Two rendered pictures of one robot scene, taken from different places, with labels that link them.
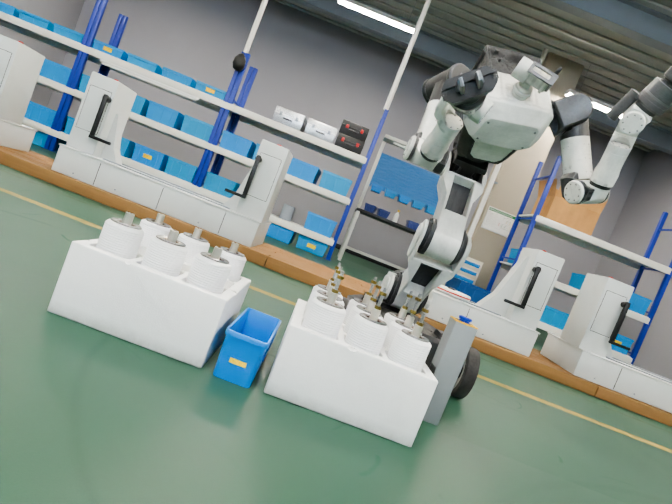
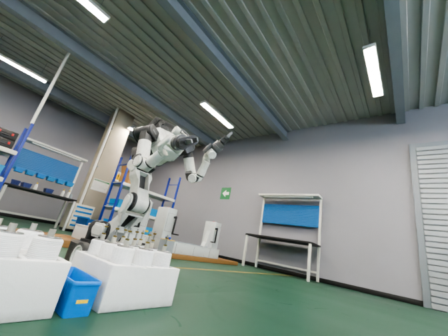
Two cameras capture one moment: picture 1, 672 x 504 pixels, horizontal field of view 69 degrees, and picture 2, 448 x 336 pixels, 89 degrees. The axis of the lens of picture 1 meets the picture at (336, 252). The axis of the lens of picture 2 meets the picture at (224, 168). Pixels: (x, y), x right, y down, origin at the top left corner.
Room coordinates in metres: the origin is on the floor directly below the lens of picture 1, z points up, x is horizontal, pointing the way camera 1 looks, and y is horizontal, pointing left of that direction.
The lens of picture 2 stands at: (0.18, 0.57, 0.33)
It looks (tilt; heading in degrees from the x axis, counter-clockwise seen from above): 19 degrees up; 312
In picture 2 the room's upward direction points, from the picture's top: 11 degrees clockwise
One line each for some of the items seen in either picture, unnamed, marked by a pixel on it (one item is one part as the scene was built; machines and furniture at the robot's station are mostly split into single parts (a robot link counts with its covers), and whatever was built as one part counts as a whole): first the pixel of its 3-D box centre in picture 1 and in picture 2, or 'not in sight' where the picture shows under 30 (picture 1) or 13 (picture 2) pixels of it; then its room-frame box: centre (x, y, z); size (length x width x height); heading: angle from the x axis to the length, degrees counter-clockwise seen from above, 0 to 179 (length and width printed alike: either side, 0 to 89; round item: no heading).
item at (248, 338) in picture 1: (249, 344); (69, 289); (1.29, 0.12, 0.06); 0.30 x 0.11 x 0.12; 2
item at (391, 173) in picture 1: (406, 214); (43, 185); (7.02, -0.74, 0.94); 1.40 x 0.70 x 1.89; 91
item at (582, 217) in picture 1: (564, 208); (134, 178); (6.33, -2.51, 1.70); 0.71 x 0.54 x 0.51; 95
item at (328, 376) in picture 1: (347, 363); (123, 278); (1.37, -0.15, 0.09); 0.39 x 0.39 x 0.18; 3
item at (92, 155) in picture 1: (182, 162); not in sight; (3.58, 1.28, 0.45); 1.45 x 0.57 x 0.74; 91
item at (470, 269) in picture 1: (453, 277); (77, 217); (6.98, -1.69, 0.35); 0.57 x 0.47 x 0.69; 1
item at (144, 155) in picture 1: (154, 159); not in sight; (6.17, 2.55, 0.36); 0.50 x 0.38 x 0.21; 2
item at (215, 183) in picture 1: (223, 186); not in sight; (6.20, 1.62, 0.36); 0.50 x 0.38 x 0.21; 1
